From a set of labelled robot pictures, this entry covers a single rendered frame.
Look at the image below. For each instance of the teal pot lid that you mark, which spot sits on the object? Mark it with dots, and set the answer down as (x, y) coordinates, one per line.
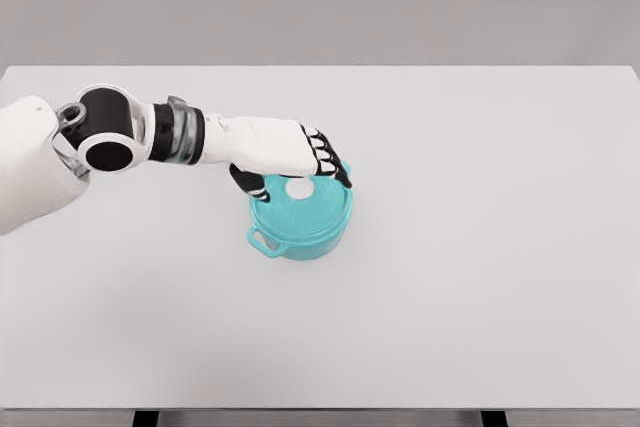
(305, 217)

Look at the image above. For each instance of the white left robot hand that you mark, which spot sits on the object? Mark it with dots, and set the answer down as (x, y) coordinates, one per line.
(277, 147)

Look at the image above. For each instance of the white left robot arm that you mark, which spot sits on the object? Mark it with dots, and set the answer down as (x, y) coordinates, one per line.
(107, 132)

